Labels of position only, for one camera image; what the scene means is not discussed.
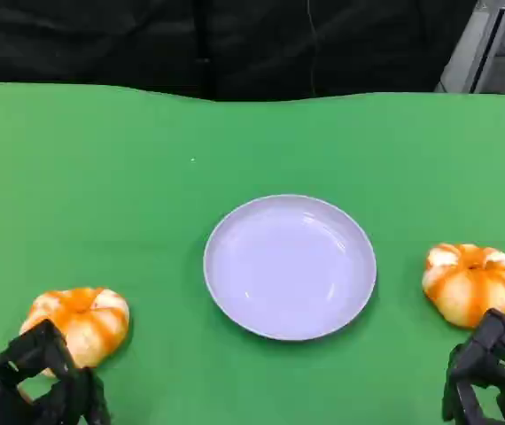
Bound lilac plate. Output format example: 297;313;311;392
202;193;378;342

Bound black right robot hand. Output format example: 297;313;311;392
441;308;505;425

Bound black backdrop curtain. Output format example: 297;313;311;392
0;0;478;102

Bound green table cloth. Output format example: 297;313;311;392
0;81;505;425

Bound orange and white bread roll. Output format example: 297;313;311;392
18;287;130;380
421;242;505;329

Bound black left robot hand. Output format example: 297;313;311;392
0;318;113;425

